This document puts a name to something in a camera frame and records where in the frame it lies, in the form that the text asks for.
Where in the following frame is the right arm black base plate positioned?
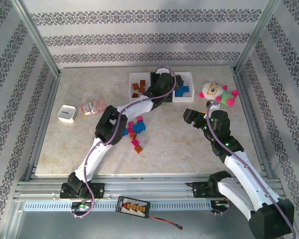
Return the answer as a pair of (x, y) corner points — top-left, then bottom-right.
(186, 181), (227, 199)

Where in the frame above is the black plastic bin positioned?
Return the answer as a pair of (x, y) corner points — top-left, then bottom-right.
(150, 72), (175, 103)

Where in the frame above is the white square clock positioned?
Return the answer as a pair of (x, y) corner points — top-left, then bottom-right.
(57, 104), (78, 123)

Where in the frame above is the wide aluminium extrusion rail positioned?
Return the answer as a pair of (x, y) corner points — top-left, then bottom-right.
(13, 173), (285, 200)

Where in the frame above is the small green lit circuit board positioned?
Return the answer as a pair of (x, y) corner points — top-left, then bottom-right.
(211, 200), (231, 209)
(71, 202), (92, 210)

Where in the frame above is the slotted metal cable duct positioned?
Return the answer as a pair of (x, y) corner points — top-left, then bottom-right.
(23, 200), (212, 212)

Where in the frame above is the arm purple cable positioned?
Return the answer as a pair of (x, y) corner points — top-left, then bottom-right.
(71, 65), (177, 219)
(205, 102), (297, 239)

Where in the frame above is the aluminium frame post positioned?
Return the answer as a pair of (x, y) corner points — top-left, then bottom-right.
(11, 0), (63, 75)
(234, 0), (285, 73)

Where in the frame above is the red black lead wire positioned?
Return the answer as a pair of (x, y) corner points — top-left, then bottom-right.
(148, 215), (184, 230)

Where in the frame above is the plush toy with glasses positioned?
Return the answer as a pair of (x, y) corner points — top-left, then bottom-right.
(198, 81), (240, 108)

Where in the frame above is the aluminium frame rail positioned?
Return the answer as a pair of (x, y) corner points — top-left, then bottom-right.
(58, 65), (237, 70)
(233, 68), (277, 180)
(24, 71), (63, 181)

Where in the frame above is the pink stapler blister pack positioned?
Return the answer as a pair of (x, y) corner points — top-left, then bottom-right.
(79, 99), (107, 119)

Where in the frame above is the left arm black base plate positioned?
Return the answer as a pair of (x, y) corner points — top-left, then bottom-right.
(59, 182), (106, 199)

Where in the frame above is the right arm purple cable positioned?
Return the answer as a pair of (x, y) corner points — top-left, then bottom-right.
(205, 102), (297, 239)

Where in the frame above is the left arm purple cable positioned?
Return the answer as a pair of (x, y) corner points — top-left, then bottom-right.
(71, 65), (177, 219)

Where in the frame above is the white plastic bin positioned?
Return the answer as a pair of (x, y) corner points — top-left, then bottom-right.
(171, 71), (195, 103)
(129, 72), (153, 102)

